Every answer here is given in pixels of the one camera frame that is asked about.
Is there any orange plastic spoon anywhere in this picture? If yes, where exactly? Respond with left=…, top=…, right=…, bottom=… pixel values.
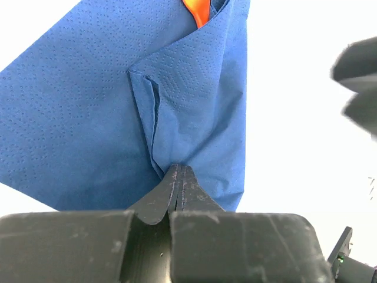
left=182, top=0, right=211, bottom=29

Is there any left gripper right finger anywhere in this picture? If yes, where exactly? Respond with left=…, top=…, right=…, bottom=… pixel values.
left=170, top=165, right=333, bottom=282

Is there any dark blue paper napkin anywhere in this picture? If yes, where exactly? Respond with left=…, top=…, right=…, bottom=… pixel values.
left=1, top=1, right=250, bottom=211

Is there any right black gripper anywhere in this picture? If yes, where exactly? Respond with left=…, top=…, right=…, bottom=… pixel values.
left=328, top=226, right=376, bottom=283

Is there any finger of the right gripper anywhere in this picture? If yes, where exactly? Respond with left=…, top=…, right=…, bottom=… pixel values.
left=332, top=37, right=376, bottom=92
left=343, top=90, right=376, bottom=136

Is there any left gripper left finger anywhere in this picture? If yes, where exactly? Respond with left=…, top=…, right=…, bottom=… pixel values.
left=1, top=165, right=180, bottom=282

